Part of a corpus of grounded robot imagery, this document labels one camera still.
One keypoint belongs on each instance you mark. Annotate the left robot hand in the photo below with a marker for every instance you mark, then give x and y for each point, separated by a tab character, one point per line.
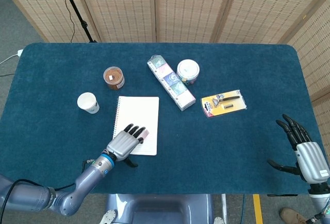
122	145

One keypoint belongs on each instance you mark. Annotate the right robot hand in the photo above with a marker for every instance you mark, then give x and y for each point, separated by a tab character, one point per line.
312	162

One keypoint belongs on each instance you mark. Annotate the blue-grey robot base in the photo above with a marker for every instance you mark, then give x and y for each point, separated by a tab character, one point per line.
159	208

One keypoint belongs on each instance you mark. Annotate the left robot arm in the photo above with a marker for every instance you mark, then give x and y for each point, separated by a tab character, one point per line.
85	180

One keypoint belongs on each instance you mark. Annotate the white spiral notebook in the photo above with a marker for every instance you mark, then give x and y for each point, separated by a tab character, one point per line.
144	110

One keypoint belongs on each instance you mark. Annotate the thin black bar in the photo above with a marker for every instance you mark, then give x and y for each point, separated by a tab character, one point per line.
283	195

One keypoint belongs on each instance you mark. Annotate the white paper cup blue flower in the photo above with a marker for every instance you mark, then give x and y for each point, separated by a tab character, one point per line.
86	101

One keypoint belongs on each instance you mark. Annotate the brown shoe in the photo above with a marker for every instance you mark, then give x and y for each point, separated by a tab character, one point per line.
290	215

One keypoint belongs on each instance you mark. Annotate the clear jar brown rubber bands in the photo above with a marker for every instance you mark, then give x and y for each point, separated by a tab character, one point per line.
113	76

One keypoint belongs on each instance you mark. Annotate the pastel tissue multipack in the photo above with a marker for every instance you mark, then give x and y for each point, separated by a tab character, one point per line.
167	77

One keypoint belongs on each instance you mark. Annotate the blue table cloth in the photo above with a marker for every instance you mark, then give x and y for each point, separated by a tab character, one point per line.
206	157

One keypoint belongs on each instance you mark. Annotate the razor in yellow blister pack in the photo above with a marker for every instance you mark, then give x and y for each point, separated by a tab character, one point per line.
232	106

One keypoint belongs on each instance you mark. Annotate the white table leg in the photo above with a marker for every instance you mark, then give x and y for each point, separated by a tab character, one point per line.
223	206

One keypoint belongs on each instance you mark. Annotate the clear jar colourful binder clips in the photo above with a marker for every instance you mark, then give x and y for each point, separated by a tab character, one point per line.
188	69

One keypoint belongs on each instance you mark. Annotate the white power plug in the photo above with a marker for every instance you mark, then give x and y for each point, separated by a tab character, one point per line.
19	52

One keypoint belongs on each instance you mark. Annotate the black tripod stand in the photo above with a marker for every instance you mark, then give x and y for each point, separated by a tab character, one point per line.
77	13

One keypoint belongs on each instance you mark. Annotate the white perforated base plate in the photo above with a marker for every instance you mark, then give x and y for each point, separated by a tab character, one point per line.
108	216
219	220

